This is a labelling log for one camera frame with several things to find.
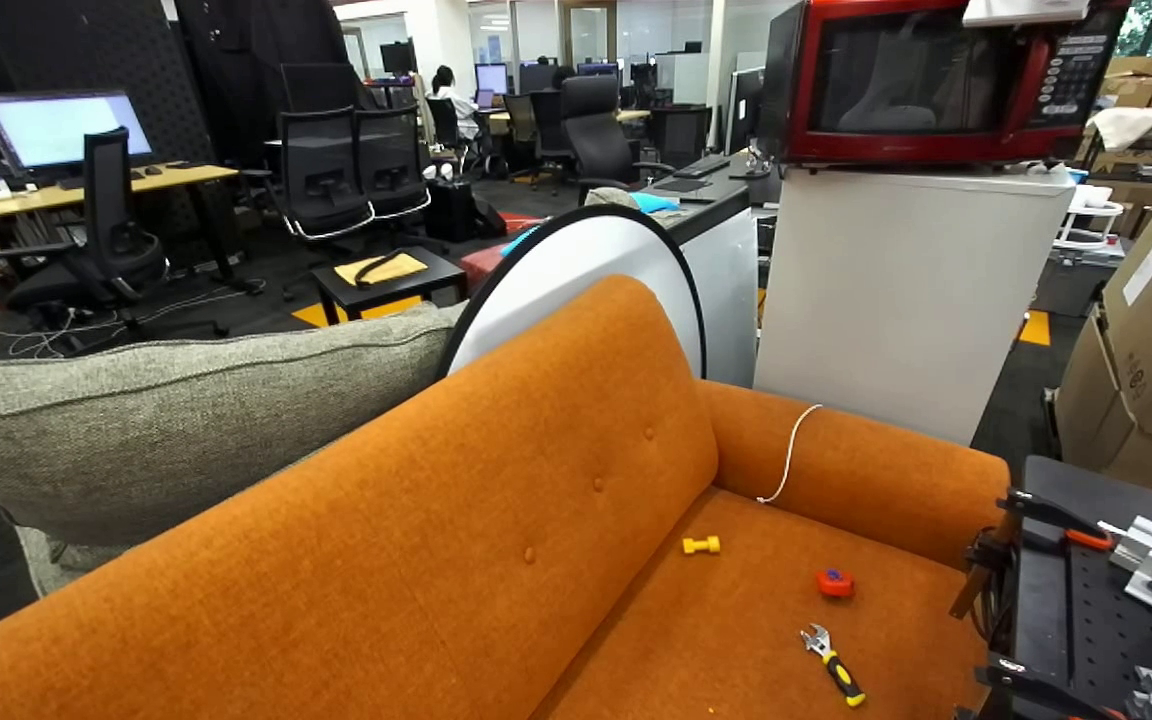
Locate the red black microwave body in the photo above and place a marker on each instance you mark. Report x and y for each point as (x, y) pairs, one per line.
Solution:
(1074, 80)

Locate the small black side table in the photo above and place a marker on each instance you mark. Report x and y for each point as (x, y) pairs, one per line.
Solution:
(388, 287)

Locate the orange fabric sofa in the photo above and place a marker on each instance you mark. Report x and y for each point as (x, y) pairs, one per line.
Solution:
(469, 535)

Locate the yellow paper sheet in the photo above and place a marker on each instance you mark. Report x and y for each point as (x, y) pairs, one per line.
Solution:
(381, 270)

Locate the small yellow dumbbell toy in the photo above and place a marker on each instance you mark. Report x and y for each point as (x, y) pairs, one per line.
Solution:
(702, 544)

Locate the black office chair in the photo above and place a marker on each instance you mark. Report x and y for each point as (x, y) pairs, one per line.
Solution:
(323, 164)
(395, 160)

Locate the white cabinet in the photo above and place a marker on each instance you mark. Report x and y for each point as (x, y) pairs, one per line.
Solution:
(911, 294)

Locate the yellow black adjustable wrench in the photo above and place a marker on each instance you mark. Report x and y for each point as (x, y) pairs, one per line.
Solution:
(839, 667)

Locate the grey cushion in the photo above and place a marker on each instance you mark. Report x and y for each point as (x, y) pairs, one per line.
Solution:
(178, 412)

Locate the orange black bar clamp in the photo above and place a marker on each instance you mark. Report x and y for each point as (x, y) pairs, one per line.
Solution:
(1071, 538)

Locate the wooden office desk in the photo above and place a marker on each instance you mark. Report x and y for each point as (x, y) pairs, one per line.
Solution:
(83, 188)

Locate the lit computer monitor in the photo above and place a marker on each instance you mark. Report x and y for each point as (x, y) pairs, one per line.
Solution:
(63, 129)

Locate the large cardboard shipping box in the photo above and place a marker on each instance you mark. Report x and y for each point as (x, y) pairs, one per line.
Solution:
(1150, 375)

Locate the black work table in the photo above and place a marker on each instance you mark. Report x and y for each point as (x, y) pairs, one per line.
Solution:
(1081, 643)

